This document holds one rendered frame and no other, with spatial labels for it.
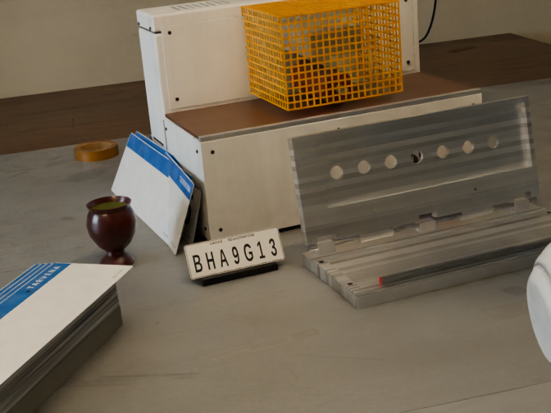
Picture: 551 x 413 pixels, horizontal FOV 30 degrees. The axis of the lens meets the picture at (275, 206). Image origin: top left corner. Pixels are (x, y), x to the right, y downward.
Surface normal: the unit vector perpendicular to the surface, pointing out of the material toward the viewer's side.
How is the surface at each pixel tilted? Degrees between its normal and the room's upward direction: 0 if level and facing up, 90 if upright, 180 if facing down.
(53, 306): 0
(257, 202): 90
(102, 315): 90
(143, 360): 0
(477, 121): 79
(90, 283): 0
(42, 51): 90
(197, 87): 90
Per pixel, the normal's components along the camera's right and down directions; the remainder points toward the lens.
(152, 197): -0.85, -0.25
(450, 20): 0.25, 0.29
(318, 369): -0.08, -0.94
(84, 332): 0.95, 0.02
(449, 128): 0.34, 0.08
